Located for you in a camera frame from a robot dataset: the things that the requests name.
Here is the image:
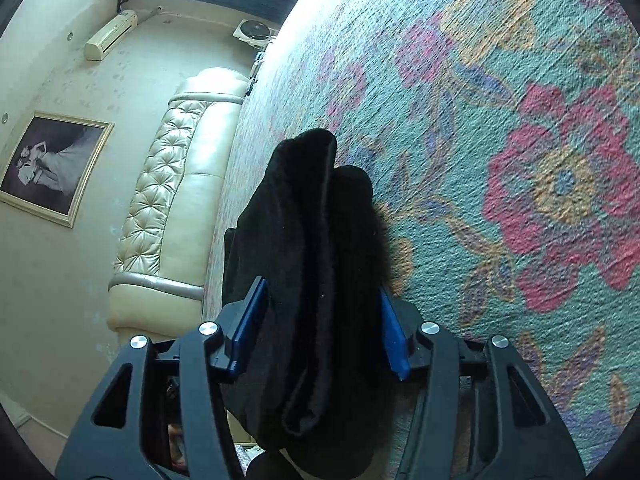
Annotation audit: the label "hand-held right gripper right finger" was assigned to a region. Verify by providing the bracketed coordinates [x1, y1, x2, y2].
[377, 287, 586, 480]

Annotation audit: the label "floral knitted blanket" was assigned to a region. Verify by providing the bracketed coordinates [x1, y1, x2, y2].
[202, 0, 640, 480]

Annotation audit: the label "cream wall air conditioner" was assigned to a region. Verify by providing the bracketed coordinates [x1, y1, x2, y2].
[83, 9, 139, 62]

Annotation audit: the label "cream tufted leather headboard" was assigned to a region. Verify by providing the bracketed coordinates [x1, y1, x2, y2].
[107, 66, 252, 347]

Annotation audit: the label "white fan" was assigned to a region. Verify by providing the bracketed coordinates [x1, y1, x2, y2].
[232, 18, 279, 52]

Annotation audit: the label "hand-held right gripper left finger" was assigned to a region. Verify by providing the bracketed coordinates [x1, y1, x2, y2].
[55, 277, 271, 480]

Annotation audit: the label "black pants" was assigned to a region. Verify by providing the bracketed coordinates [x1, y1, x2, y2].
[220, 128, 417, 480]

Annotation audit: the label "gold framed wall picture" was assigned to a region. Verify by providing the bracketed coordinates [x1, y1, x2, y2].
[0, 110, 115, 229]

